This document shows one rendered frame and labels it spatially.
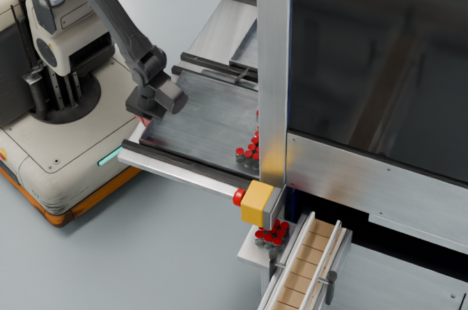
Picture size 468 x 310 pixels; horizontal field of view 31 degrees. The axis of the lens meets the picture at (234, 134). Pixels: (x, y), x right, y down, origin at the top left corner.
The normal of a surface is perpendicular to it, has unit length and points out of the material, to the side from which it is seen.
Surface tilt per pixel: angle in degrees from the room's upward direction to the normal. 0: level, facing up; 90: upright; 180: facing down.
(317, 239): 0
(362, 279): 90
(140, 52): 59
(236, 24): 0
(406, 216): 90
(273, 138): 90
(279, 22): 90
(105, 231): 0
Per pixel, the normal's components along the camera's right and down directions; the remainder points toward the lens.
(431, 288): -0.40, 0.71
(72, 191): 0.69, 0.54
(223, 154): -0.04, -0.64
